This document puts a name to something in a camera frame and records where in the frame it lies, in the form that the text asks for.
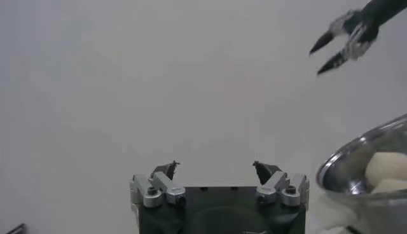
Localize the white steamed baozi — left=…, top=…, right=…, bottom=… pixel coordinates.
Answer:
left=364, top=151, right=407, bottom=188

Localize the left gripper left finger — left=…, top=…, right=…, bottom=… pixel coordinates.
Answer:
left=129, top=160, right=187, bottom=209

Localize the white electric steamer pot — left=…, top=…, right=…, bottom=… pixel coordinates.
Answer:
left=307, top=190, right=407, bottom=234

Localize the perforated steel steamer basket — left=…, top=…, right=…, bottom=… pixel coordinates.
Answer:
left=315, top=113, right=407, bottom=204

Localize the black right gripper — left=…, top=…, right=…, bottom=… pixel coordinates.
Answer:
left=308, top=0, right=407, bottom=76

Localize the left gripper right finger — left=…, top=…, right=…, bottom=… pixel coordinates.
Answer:
left=252, top=160, right=310, bottom=207

